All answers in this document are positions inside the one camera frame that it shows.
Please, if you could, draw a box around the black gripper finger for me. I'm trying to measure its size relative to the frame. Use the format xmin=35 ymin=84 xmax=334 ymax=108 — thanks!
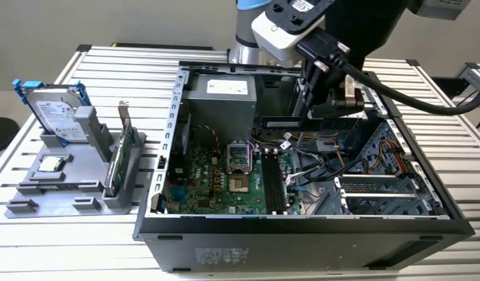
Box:
xmin=301 ymin=57 xmax=367 ymax=121

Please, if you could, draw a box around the grey power supply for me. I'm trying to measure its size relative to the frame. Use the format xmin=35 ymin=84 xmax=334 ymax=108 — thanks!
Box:
xmin=183 ymin=73 xmax=259 ymax=147

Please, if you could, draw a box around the metal socket cover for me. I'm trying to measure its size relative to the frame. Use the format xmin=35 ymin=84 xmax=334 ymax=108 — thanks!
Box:
xmin=227 ymin=139 xmax=251 ymax=174

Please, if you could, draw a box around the grey metal disk bay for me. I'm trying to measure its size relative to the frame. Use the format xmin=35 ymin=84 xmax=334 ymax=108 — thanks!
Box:
xmin=335 ymin=172 xmax=442 ymax=218

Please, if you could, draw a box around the small slatted metal table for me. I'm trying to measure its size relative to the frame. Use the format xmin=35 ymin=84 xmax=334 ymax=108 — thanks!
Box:
xmin=453 ymin=61 xmax=480 ymax=107

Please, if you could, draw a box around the CPU socket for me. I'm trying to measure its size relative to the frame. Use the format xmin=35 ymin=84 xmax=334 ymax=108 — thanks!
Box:
xmin=227 ymin=173 xmax=251 ymax=194

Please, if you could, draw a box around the green motherboard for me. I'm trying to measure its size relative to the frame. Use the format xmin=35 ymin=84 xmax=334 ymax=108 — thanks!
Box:
xmin=163 ymin=124 xmax=303 ymax=216

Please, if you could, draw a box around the black PC case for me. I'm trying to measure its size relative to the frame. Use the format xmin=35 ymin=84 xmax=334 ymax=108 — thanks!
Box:
xmin=132 ymin=60 xmax=477 ymax=273

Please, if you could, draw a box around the green graphics card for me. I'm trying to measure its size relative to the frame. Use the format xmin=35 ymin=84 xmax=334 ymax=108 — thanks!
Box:
xmin=104 ymin=99 xmax=138 ymax=197

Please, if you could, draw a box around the grey parts rack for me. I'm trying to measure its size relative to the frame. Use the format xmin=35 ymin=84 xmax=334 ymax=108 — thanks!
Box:
xmin=4 ymin=105 xmax=150 ymax=217

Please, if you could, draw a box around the hard disk in blue carrier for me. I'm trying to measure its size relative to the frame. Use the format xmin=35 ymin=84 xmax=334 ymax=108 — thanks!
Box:
xmin=12 ymin=77 xmax=94 ymax=144

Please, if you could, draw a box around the silver CPU chip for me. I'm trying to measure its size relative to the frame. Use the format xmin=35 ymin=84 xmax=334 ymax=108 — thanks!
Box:
xmin=36 ymin=155 xmax=66 ymax=170

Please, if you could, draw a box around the black round floor object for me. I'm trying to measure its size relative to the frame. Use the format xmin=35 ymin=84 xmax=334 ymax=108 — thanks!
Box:
xmin=0 ymin=116 xmax=21 ymax=155

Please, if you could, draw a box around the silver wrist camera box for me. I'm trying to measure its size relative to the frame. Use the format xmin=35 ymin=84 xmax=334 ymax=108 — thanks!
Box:
xmin=409 ymin=0 xmax=472 ymax=20
xmin=250 ymin=11 xmax=326 ymax=61

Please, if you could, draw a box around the wire locking lever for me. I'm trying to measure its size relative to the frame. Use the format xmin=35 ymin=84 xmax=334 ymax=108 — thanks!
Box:
xmin=247 ymin=142 xmax=257 ymax=175

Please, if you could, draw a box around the black camera cable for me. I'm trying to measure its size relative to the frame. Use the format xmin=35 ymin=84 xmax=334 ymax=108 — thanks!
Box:
xmin=297 ymin=28 xmax=480 ymax=116

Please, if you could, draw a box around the orange power wire bundle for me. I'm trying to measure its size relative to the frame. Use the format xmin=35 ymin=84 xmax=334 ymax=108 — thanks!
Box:
xmin=363 ymin=139 xmax=408 ymax=180

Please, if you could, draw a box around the fan wire beige plug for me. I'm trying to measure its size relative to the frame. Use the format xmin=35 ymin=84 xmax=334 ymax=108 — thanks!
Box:
xmin=188 ymin=125 xmax=222 ymax=165

